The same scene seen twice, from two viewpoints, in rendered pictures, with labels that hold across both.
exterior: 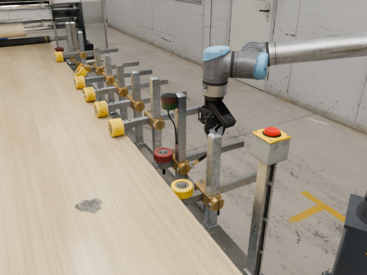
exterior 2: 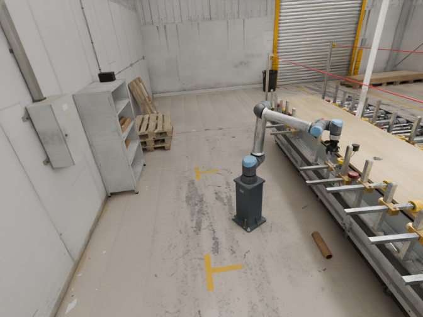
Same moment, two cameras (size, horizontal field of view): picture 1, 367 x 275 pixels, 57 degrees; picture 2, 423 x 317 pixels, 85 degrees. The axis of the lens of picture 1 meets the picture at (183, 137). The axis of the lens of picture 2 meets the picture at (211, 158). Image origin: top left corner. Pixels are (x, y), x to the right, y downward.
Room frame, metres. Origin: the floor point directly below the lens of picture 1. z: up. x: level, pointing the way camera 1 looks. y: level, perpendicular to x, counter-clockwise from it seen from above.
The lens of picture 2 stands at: (3.29, -0.28, 2.09)
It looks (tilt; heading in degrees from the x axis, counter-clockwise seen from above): 29 degrees down; 206
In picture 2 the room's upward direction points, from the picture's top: 5 degrees counter-clockwise
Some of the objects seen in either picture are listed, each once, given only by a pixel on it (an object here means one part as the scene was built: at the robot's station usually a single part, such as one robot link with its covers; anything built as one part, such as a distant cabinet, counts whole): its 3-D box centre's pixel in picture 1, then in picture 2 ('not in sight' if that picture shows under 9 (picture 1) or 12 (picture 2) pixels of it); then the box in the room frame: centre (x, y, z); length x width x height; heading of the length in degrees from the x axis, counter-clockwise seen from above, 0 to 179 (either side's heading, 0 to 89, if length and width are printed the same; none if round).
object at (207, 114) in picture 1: (212, 109); (333, 145); (1.16, -0.11, 1.13); 0.09 x 0.08 x 0.12; 28
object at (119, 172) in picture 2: not in sight; (117, 137); (0.93, -3.02, 0.78); 0.90 x 0.45 x 1.55; 31
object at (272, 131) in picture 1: (271, 132); not in sight; (0.77, -0.23, 1.22); 0.04 x 0.04 x 0.02
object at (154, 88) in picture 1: (156, 125); (362, 185); (1.44, 0.13, 0.93); 0.04 x 0.04 x 0.48; 28
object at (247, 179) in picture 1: (226, 186); (321, 167); (1.08, -0.17, 0.84); 0.44 x 0.03 x 0.04; 118
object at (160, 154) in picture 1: (163, 162); (352, 178); (1.23, 0.09, 0.85); 0.08 x 0.08 x 0.11
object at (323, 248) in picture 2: not in sight; (321, 244); (1.31, -0.04, 0.04); 0.30 x 0.08 x 0.08; 28
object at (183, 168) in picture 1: (177, 162); (344, 178); (1.24, 0.03, 0.85); 0.14 x 0.06 x 0.05; 28
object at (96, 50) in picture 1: (100, 80); not in sight; (2.33, 0.60, 0.87); 0.04 x 0.04 x 0.48; 28
